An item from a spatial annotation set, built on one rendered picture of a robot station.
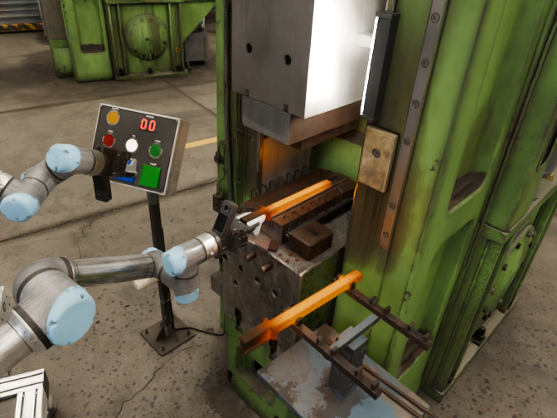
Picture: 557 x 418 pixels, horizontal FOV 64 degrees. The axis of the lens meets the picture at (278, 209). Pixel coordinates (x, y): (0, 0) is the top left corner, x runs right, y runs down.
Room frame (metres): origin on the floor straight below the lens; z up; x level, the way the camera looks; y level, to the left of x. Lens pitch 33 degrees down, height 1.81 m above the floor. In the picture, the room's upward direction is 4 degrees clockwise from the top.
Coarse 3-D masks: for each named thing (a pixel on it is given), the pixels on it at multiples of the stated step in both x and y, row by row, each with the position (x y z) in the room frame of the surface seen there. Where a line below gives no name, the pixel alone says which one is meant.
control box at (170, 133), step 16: (128, 112) 1.55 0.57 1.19; (144, 112) 1.54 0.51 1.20; (96, 128) 1.55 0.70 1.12; (112, 128) 1.53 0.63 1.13; (128, 128) 1.52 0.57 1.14; (160, 128) 1.49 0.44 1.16; (176, 128) 1.48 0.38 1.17; (96, 144) 1.52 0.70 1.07; (112, 144) 1.50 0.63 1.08; (144, 144) 1.47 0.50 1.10; (160, 144) 1.46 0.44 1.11; (176, 144) 1.46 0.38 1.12; (128, 160) 1.46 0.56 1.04; (144, 160) 1.44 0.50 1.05; (160, 160) 1.43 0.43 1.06; (176, 160) 1.45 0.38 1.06; (112, 176) 1.44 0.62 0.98; (160, 176) 1.40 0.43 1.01; (176, 176) 1.44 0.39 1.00; (160, 192) 1.37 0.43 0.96
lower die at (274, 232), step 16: (304, 176) 1.54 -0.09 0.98; (320, 176) 1.53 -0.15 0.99; (272, 192) 1.39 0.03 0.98; (288, 192) 1.38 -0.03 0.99; (320, 192) 1.38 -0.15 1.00; (336, 192) 1.40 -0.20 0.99; (352, 192) 1.45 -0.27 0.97; (256, 208) 1.27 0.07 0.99; (288, 208) 1.26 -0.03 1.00; (304, 208) 1.28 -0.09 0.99; (320, 208) 1.31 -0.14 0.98; (272, 224) 1.20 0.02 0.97; (288, 224) 1.19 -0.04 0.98; (288, 240) 1.20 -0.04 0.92
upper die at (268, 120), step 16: (256, 112) 1.26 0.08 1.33; (272, 112) 1.22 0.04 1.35; (336, 112) 1.33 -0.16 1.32; (352, 112) 1.39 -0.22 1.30; (256, 128) 1.26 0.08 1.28; (272, 128) 1.22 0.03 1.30; (288, 128) 1.17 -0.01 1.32; (304, 128) 1.22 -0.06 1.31; (320, 128) 1.27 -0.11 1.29; (288, 144) 1.17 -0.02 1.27
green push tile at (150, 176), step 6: (144, 168) 1.42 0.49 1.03; (150, 168) 1.41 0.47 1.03; (156, 168) 1.41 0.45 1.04; (144, 174) 1.41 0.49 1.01; (150, 174) 1.40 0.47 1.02; (156, 174) 1.40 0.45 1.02; (144, 180) 1.40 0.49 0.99; (150, 180) 1.39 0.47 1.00; (156, 180) 1.39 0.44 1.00; (150, 186) 1.38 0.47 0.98; (156, 186) 1.38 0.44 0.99
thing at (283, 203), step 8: (320, 184) 1.43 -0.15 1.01; (328, 184) 1.44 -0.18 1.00; (304, 192) 1.36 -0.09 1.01; (312, 192) 1.37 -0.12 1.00; (280, 200) 1.29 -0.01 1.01; (288, 200) 1.29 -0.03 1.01; (296, 200) 1.31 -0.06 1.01; (264, 208) 1.22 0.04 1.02; (272, 208) 1.23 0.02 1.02; (280, 208) 1.25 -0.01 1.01; (248, 216) 1.17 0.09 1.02; (256, 216) 1.17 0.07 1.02
